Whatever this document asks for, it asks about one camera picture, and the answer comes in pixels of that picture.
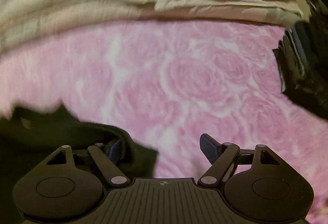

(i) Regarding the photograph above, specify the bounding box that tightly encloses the black long sleeve shirt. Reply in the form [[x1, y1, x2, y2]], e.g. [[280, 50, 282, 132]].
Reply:
[[1, 105, 158, 223]]

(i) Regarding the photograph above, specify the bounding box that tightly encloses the stack of folded dark clothes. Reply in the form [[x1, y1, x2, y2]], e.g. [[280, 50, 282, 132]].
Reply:
[[273, 0, 327, 118]]

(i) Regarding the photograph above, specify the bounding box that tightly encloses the pink floral bed sheet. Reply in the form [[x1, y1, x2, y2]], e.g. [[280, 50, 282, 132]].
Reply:
[[1, 20, 327, 223]]

